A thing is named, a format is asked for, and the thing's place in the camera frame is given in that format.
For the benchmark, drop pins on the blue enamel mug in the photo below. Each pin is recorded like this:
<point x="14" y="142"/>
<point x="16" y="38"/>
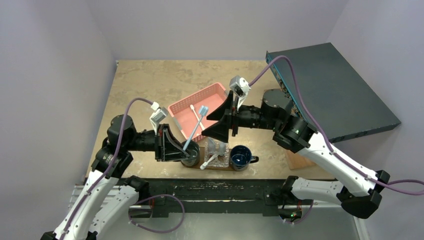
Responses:
<point x="240" y="157"/>

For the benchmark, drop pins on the white red-capped toothpaste tube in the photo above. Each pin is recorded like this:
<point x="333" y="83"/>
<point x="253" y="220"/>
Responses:
<point x="211" y="146"/>

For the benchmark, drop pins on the dark green enamel mug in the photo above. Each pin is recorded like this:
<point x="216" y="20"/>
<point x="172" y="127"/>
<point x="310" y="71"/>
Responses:
<point x="193" y="151"/>

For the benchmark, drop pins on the clear plastic holder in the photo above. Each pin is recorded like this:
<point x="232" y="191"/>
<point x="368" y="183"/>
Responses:
<point x="216" y="155"/>

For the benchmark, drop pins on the dark network switch box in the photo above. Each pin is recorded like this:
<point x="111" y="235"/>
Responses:
<point x="327" y="86"/>

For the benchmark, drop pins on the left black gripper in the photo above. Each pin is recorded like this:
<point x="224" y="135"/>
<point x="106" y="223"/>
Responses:
<point x="167" y="146"/>

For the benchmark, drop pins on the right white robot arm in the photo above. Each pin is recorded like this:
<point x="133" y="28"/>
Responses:
<point x="355" y="187"/>

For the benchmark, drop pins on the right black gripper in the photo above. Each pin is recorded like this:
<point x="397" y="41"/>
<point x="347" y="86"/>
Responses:
<point x="234" y="117"/>

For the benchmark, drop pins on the wooden board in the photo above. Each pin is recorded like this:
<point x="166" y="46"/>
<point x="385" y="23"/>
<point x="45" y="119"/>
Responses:
<point x="294" y="160"/>

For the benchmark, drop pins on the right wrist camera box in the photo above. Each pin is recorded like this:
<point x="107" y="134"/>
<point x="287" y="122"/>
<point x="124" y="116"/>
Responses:
<point x="240" y="86"/>

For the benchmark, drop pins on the black aluminium base frame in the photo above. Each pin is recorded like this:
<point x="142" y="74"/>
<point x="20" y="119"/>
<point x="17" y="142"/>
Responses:
<point x="267" y="197"/>

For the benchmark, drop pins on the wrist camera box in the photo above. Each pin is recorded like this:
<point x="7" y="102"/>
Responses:
<point x="240" y="86"/>
<point x="159" y="113"/>

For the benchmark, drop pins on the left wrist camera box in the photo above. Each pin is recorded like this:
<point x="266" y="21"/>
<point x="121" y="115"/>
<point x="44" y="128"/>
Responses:
<point x="159" y="113"/>

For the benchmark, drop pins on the oval wooden tray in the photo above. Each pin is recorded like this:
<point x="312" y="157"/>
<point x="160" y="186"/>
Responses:
<point x="215" y="168"/>

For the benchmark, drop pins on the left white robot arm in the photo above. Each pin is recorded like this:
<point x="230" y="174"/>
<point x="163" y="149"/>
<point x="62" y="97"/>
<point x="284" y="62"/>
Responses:
<point x="90" y="216"/>

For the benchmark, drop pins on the pink plastic basket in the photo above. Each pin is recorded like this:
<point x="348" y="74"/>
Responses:
<point x="211" y="96"/>

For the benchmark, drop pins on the light blue toothbrush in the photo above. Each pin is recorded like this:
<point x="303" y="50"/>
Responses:
<point x="203" y="110"/>

